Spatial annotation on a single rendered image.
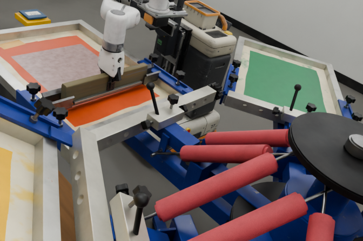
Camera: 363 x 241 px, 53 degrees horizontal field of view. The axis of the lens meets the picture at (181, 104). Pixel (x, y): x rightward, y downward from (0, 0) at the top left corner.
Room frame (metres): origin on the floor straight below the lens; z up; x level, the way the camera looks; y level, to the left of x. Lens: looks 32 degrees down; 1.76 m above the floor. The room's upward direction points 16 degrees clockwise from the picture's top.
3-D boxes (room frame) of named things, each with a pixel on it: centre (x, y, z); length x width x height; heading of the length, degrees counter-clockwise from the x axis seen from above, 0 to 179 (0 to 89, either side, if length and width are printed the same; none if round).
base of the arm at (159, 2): (1.82, 0.24, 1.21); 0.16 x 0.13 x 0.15; 141
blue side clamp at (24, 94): (0.93, 0.42, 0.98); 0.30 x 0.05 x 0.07; 56
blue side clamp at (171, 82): (1.39, 0.11, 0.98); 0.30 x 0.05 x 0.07; 56
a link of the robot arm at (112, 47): (1.18, 0.29, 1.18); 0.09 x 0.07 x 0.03; 56
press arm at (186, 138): (0.98, 0.00, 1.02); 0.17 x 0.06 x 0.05; 56
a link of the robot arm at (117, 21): (1.22, 0.28, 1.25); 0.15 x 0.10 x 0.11; 176
